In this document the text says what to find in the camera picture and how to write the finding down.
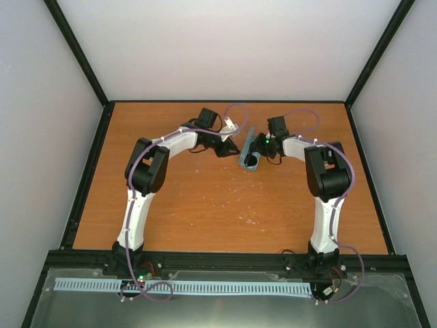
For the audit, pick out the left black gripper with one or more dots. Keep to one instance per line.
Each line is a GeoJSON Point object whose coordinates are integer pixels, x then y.
{"type": "Point", "coordinates": [229, 146]}

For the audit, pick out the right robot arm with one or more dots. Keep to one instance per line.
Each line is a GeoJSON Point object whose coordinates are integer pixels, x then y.
{"type": "Point", "coordinates": [330, 177]}

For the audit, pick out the light blue cable duct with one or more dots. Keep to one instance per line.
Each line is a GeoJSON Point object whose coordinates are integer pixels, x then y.
{"type": "Point", "coordinates": [192, 288]}

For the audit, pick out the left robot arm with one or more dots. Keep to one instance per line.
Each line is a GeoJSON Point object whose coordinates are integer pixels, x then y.
{"type": "Point", "coordinates": [146, 171]}

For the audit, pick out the left controller board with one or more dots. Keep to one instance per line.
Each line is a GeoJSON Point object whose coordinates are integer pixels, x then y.
{"type": "Point", "coordinates": [143, 272]}

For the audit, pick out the black sunglasses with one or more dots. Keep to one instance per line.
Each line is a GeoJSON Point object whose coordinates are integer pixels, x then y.
{"type": "Point", "coordinates": [251, 161]}

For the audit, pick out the black enclosure frame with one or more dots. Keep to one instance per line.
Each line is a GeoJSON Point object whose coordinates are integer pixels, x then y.
{"type": "Point", "coordinates": [90, 259]}

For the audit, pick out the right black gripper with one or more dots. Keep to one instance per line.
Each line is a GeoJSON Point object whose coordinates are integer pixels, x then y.
{"type": "Point", "coordinates": [257, 146]}

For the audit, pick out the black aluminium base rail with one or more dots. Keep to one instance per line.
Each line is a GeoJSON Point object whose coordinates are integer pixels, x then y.
{"type": "Point", "coordinates": [286, 264]}

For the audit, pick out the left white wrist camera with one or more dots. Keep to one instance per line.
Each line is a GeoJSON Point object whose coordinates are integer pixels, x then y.
{"type": "Point", "coordinates": [229, 129]}

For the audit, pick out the right controller connector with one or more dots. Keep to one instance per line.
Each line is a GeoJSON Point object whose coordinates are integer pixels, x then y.
{"type": "Point", "coordinates": [333, 278]}

